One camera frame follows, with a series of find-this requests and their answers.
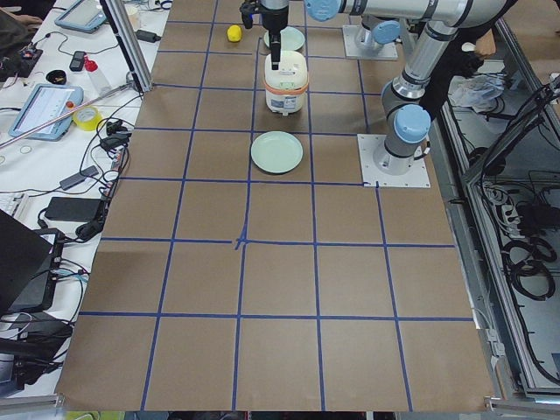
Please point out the aluminium frame post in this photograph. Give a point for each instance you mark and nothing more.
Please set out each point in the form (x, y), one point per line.
(117, 16)

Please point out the yellow tape roll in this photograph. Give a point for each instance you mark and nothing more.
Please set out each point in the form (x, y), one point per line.
(87, 118)

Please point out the black phone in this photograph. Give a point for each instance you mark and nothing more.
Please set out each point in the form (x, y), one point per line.
(77, 61)

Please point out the grey usb hub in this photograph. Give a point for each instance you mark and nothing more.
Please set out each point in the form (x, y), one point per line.
(79, 177)

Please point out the pale green plate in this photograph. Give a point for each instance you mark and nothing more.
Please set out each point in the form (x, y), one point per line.
(276, 152)
(292, 39)

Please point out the black power brick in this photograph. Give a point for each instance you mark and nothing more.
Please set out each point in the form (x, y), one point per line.
(147, 36)

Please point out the near blue teach pendant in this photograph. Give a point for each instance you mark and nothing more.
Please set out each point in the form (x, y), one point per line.
(46, 102)

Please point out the yellow lemon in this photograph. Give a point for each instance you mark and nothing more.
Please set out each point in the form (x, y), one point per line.
(234, 33)

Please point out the blue teach pendant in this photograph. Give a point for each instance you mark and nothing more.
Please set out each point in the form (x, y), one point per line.
(82, 16)
(46, 102)

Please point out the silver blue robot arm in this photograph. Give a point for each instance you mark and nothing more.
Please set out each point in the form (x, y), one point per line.
(409, 122)

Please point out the long metal rod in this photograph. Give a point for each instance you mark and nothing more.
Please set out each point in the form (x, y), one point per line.
(113, 91)

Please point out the red cap plastic bottle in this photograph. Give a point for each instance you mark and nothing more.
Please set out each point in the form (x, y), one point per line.
(97, 77)

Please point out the black small bowl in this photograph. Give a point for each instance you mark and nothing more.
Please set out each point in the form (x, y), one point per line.
(57, 77)

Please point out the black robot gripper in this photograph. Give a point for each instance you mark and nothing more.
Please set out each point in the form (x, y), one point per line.
(274, 20)

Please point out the near pale green plate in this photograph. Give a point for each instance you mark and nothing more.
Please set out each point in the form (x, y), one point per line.
(276, 152)

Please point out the black laptop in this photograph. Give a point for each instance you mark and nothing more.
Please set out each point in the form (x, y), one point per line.
(29, 259)

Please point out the person hand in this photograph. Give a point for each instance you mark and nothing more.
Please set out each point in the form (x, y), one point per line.
(485, 46)

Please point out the white square mounting plate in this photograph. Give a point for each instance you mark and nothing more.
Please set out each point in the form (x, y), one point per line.
(381, 169)

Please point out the white rice cooker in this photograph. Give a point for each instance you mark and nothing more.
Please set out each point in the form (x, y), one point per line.
(285, 87)

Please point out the far blue teach pendant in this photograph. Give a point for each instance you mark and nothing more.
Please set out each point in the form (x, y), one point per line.
(82, 16)

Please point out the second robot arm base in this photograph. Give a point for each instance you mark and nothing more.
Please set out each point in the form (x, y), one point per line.
(376, 32)

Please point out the crumpled white cloth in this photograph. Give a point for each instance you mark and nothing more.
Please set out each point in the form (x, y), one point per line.
(478, 93)

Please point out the far pale green plate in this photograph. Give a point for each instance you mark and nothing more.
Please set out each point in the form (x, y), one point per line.
(292, 39)

